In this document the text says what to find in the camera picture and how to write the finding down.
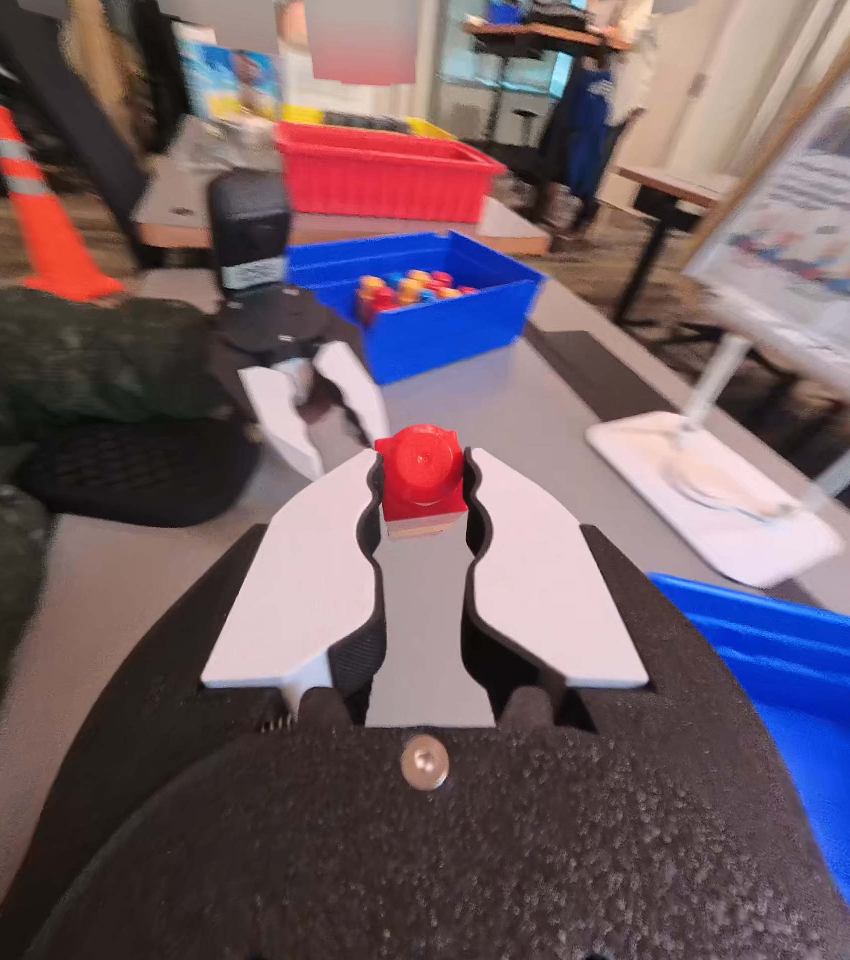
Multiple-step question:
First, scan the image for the printed instruction poster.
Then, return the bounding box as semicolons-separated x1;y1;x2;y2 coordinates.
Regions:
695;105;850;316

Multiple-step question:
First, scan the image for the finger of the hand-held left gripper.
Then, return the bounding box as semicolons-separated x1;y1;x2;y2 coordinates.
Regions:
239;366;324;481
316;341;390;445

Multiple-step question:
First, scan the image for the blue printed box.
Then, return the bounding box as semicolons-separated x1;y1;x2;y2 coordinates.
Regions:
177;22;283;121

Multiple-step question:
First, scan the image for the orange traffic cone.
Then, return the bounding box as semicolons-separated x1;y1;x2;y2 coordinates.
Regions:
0;97;126;303

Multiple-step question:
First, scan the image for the black tilted panel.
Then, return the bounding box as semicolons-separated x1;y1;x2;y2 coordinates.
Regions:
0;0;152;267

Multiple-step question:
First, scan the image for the red mega block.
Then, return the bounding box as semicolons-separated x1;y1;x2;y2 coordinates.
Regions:
374;423;468;522

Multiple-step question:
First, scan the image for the white document stand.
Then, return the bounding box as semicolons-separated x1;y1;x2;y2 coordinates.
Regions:
586;0;850;590

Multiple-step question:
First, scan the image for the red plastic bin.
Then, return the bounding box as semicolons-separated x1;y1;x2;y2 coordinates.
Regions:
275;121;508;225

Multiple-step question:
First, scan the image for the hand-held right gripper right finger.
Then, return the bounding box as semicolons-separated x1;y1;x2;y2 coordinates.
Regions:
462;447;651;717

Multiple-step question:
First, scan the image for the grey table with wooden edge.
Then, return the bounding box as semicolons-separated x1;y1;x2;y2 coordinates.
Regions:
132;116;552;256

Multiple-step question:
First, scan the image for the wooden background desk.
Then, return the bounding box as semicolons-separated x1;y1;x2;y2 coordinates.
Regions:
616;165;741;324

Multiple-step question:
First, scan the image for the black table cable cover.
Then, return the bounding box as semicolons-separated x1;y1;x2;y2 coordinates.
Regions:
526;330;677;425

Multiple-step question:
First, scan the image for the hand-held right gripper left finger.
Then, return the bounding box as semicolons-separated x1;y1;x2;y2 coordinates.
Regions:
201;447;388;721

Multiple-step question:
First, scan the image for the group of mega blocks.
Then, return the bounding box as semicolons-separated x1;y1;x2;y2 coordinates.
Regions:
355;270;480;325

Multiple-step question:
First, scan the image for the blue plastic bin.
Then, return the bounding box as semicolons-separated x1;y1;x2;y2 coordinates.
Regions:
650;573;850;960
286;231;548;386

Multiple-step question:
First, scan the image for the yellow plastic bin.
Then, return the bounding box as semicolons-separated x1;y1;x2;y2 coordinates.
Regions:
282;105;459;144

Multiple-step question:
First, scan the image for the blue jacket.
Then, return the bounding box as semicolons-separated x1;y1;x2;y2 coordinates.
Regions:
563;63;618;200

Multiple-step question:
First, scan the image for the wooden standing desk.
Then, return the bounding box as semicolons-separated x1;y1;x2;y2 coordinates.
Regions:
462;18;632;144

